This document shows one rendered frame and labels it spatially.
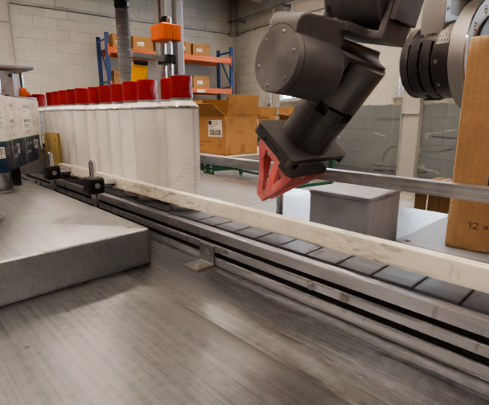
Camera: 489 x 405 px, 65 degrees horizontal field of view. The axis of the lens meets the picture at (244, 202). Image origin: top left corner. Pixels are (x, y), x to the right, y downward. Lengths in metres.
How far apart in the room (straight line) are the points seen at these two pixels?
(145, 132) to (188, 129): 0.11
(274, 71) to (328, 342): 0.24
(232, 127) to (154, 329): 2.13
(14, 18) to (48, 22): 0.55
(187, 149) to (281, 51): 0.29
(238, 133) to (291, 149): 2.08
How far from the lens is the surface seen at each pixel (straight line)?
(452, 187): 0.42
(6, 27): 8.46
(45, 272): 0.49
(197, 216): 0.57
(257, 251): 0.45
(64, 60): 8.56
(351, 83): 0.39
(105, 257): 0.51
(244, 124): 2.52
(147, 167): 0.68
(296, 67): 0.33
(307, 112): 0.41
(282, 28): 0.36
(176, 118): 0.59
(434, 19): 0.87
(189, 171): 0.60
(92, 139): 0.89
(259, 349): 0.35
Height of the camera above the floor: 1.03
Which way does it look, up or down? 13 degrees down
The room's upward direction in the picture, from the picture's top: straight up
